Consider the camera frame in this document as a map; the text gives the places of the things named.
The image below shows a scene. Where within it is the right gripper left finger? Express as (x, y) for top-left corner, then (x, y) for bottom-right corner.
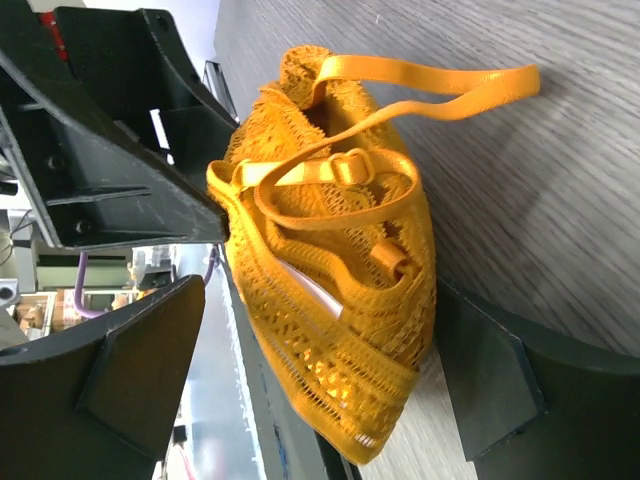
(1, 275), (205, 479)

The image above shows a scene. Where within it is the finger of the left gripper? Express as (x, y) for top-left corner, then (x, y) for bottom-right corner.
(1, 46), (229, 250)
(54, 7), (237, 150)

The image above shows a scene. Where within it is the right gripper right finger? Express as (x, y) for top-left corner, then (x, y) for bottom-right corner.
(435, 279), (639, 479)

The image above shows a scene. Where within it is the orange lace bra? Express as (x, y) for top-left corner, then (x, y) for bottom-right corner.
(206, 45), (540, 465)

